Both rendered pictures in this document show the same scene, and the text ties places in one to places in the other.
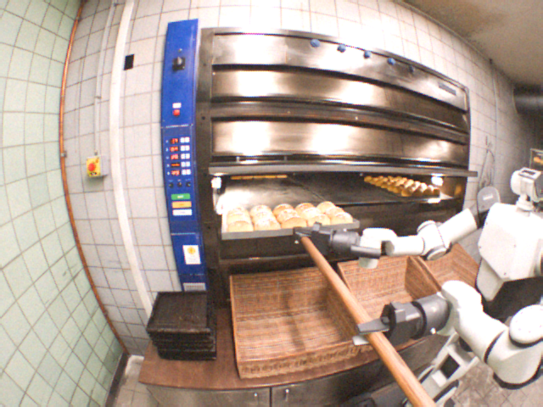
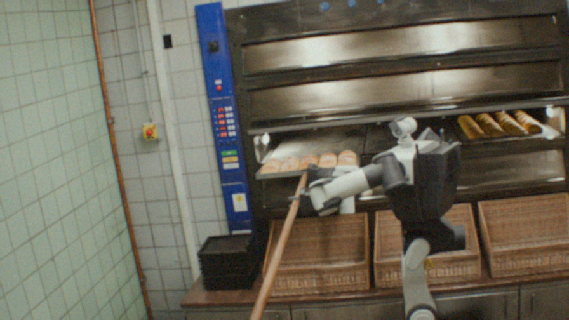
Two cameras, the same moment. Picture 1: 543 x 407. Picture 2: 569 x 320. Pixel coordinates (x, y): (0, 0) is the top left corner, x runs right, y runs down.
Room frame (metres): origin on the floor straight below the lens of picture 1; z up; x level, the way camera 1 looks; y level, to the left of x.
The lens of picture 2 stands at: (-2.18, -1.05, 1.96)
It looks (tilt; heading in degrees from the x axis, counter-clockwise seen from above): 12 degrees down; 20
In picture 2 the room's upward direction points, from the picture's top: 8 degrees counter-clockwise
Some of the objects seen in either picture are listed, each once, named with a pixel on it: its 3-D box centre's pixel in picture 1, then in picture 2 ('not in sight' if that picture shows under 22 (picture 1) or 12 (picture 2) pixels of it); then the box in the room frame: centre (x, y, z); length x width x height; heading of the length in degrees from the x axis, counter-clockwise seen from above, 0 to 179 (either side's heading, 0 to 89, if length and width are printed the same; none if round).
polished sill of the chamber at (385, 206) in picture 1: (376, 207); (413, 153); (1.18, -0.61, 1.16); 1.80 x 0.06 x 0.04; 99
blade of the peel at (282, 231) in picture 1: (284, 214); (310, 163); (0.95, -0.06, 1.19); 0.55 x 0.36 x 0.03; 101
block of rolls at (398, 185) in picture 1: (402, 184); (498, 122); (1.68, -1.12, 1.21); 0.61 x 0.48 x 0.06; 9
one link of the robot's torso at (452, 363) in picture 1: (454, 365); (419, 281); (0.29, -0.71, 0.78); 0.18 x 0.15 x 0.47; 10
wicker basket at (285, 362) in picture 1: (291, 318); (318, 253); (0.80, -0.09, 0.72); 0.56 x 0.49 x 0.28; 100
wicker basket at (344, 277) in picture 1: (390, 295); (425, 244); (0.89, -0.68, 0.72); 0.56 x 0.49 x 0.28; 97
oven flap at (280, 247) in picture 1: (374, 231); (416, 178); (1.15, -0.62, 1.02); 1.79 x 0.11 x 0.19; 99
